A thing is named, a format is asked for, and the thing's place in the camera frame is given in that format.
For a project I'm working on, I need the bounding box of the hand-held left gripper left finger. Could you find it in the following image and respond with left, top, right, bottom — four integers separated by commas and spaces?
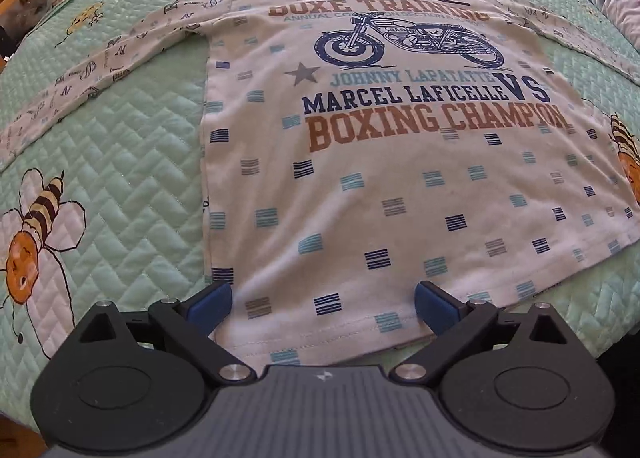
75, 281, 256, 386

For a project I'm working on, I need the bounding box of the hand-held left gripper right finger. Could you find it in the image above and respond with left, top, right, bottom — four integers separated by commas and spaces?
391, 281, 576, 385

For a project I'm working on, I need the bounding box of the white printed long-sleeve shirt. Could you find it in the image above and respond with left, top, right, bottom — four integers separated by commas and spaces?
0, 0, 640, 374

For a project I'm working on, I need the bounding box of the green quilted bee bedspread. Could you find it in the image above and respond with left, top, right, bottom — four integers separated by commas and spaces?
0, 0, 640, 439

